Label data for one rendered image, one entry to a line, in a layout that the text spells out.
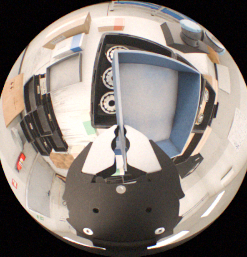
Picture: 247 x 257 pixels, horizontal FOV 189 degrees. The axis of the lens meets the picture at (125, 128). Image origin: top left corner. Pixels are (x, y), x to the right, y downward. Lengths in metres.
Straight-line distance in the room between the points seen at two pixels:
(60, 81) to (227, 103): 3.84
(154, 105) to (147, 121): 0.04
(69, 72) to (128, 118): 0.50
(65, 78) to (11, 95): 2.11
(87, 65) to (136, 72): 0.42
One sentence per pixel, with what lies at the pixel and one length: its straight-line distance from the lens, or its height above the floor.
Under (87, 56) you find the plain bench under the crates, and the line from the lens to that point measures 0.57.
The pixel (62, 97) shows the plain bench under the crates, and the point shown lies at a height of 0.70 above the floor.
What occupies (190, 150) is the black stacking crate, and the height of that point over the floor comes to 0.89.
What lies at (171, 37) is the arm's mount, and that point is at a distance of 0.72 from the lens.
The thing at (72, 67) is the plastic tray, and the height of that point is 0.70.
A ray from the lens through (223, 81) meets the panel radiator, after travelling 3.57.
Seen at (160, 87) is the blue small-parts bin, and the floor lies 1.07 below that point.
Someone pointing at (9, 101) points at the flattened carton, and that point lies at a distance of 2.48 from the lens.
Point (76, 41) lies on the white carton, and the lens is 0.56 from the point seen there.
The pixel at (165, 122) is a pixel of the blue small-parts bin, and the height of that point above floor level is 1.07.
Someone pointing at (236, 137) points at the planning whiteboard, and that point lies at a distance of 3.57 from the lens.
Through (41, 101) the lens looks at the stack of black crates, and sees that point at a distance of 1.08.
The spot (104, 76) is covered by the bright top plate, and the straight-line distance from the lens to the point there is 0.37.
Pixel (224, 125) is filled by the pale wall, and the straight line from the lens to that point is 3.60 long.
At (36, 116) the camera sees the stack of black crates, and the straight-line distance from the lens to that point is 1.36.
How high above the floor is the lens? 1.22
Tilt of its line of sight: 57 degrees down
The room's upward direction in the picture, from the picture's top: 162 degrees clockwise
